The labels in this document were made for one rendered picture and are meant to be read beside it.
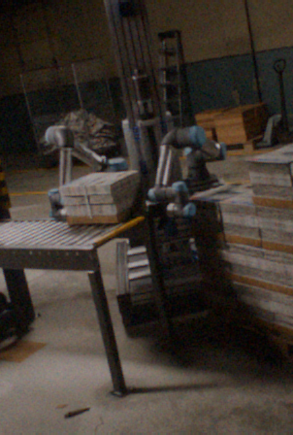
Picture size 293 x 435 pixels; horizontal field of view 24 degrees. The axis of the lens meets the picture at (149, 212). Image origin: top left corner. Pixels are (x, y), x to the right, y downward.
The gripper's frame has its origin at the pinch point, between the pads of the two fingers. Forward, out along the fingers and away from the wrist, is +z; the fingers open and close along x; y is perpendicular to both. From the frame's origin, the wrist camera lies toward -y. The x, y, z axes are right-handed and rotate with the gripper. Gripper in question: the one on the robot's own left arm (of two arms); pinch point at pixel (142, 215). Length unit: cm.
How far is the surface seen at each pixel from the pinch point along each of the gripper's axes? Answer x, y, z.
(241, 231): -1, -11, -62
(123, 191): 12.5, 17.5, -0.7
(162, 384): 47, -78, -28
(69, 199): 22.3, 17.0, 31.6
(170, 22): -673, 121, 388
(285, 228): 11, -5, -93
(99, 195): 22.5, 18.5, 8.7
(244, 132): -565, -51, 229
